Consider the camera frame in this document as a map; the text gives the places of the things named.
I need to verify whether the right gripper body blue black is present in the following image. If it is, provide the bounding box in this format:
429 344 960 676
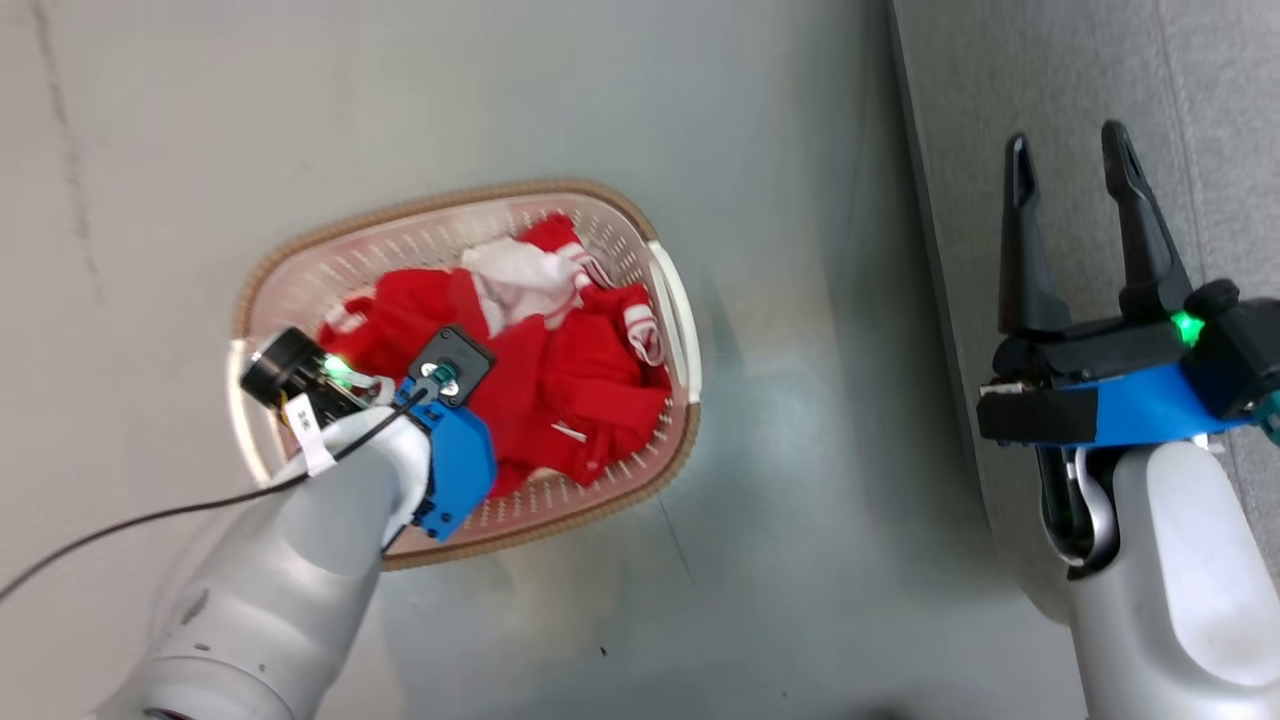
977 280 1280 448

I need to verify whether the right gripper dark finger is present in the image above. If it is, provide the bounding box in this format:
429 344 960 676
998 133 1073 336
1101 120 1196 323

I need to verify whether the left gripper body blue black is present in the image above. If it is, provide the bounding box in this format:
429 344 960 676
240 325 498 542

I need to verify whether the red garment with striped cuffs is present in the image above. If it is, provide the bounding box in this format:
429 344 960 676
318 212 673 499

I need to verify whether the beige plastic laundry basket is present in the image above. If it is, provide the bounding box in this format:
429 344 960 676
228 178 703 573

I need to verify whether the grey fabric sofa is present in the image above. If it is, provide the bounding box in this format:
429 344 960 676
888 0 1280 626

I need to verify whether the white garment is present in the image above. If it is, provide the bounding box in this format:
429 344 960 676
460 238 586 336

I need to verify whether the white cable tag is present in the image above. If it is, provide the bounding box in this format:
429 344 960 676
283 395 337 477

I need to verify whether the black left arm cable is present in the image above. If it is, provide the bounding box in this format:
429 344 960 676
0 370 461 603

